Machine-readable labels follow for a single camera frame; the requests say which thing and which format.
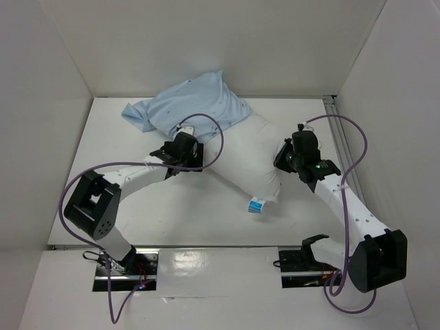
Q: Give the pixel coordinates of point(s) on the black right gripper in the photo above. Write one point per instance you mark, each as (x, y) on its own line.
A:
(282, 157)

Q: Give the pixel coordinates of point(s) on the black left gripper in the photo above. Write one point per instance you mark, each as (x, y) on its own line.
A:
(196, 161)

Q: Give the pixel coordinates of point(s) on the light blue pillowcase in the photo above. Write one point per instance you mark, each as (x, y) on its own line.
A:
(205, 103)

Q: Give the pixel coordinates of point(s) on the white pillow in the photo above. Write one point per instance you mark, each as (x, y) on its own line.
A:
(245, 153)

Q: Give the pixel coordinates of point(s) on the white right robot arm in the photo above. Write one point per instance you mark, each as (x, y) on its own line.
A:
(372, 254)

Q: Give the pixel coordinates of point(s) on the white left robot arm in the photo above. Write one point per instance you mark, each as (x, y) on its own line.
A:
(93, 205)

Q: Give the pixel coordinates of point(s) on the blue white pillow label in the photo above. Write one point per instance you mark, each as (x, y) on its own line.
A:
(256, 205)

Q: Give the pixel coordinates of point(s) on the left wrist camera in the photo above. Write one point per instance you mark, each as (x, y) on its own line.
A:
(186, 129)

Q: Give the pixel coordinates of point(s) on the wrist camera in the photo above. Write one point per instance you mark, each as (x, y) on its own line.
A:
(304, 126)
(186, 129)

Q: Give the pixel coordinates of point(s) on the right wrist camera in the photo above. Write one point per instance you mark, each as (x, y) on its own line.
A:
(304, 126)

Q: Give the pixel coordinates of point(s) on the aluminium frame rail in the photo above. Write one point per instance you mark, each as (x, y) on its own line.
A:
(341, 145)

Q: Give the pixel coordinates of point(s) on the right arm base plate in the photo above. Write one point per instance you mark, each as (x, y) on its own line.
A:
(295, 272)

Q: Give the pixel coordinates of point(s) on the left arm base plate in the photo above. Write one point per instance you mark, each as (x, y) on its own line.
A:
(142, 274)

